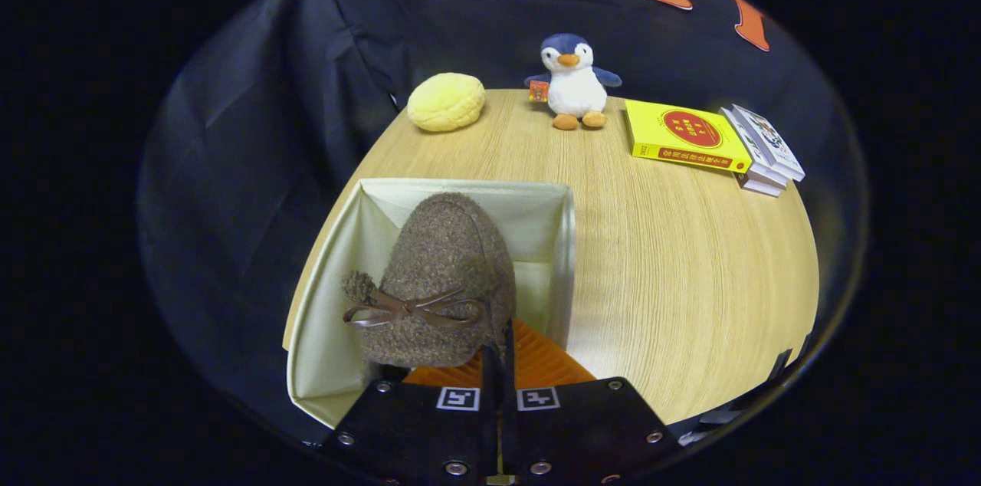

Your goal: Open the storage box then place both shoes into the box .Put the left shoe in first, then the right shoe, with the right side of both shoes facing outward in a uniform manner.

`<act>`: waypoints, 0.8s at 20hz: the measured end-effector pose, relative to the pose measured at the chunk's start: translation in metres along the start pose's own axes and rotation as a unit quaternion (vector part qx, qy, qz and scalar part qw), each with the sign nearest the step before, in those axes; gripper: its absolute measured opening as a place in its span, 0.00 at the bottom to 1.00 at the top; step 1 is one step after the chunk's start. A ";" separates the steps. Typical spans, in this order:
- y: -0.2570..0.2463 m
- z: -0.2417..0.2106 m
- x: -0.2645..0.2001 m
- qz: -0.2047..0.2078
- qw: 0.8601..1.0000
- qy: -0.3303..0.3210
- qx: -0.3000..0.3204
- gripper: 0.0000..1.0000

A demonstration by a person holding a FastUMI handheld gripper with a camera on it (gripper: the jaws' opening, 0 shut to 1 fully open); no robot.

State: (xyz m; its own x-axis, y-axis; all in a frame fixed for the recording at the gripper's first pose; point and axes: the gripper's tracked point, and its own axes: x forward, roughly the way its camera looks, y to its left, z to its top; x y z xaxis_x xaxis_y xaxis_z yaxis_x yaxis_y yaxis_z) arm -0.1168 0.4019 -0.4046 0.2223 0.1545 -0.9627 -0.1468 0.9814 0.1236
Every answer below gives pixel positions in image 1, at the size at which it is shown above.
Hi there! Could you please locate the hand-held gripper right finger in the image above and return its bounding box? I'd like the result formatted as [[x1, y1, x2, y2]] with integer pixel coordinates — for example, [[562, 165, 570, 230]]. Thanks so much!
[[502, 317, 683, 483]]

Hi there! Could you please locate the yellow bread plush toy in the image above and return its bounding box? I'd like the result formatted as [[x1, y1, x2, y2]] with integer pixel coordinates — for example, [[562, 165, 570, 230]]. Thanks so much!
[[406, 72, 487, 133]]

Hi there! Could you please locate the black backdrop cloth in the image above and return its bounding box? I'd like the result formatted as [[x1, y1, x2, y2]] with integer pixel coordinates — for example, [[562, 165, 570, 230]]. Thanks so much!
[[138, 0, 867, 442]]

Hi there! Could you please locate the yellow book red circle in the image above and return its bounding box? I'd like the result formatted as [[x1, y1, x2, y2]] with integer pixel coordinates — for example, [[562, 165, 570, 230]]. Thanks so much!
[[624, 99, 753, 174]]

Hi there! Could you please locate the white book illustrated cover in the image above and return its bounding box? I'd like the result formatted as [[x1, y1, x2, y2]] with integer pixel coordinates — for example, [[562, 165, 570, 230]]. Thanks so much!
[[732, 103, 806, 182]]

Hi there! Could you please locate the blue white penguin plush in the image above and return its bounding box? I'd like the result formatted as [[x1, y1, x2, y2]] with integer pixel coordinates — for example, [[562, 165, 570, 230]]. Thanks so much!
[[524, 33, 623, 131]]

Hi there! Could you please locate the cream fabric storage box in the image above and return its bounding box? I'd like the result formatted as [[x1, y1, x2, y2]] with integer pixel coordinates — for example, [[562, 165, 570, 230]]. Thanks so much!
[[285, 178, 577, 429]]

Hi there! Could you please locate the pale pink book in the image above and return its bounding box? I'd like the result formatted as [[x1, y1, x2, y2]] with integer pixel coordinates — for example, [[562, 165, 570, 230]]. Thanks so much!
[[734, 172, 783, 198]]

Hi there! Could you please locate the brown fuzzy bow shoe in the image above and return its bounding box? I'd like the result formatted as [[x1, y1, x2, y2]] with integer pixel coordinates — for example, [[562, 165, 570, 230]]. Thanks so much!
[[342, 192, 518, 368]]

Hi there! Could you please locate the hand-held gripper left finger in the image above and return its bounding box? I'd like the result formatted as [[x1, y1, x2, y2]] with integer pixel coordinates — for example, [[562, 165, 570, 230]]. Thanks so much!
[[318, 348, 503, 483]]

